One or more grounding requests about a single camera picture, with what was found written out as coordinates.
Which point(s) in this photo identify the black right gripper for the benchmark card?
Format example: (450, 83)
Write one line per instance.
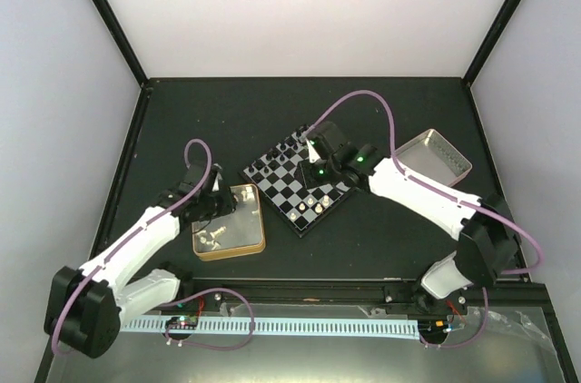
(308, 178)

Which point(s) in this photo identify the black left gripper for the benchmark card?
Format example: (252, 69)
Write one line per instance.
(229, 204)

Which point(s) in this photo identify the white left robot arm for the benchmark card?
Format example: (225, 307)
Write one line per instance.
(88, 306)

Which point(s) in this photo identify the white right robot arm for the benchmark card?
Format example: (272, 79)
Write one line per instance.
(485, 243)

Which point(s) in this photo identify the tan sweet bear tin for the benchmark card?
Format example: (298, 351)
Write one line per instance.
(238, 234)

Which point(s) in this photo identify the black and white chessboard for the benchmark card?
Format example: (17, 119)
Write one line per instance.
(273, 172)

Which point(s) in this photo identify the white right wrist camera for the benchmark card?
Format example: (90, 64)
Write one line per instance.
(313, 156)

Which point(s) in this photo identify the black aluminium rail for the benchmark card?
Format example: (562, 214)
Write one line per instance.
(405, 295)

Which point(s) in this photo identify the white slotted cable duct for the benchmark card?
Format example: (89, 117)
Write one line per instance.
(303, 327)

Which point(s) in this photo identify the black corner frame post left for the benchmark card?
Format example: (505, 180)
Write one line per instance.
(116, 31)

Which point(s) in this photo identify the black corner frame post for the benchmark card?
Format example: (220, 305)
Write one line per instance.
(116, 31)
(495, 31)

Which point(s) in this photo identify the black corner frame post right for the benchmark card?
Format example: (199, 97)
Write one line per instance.
(495, 31)

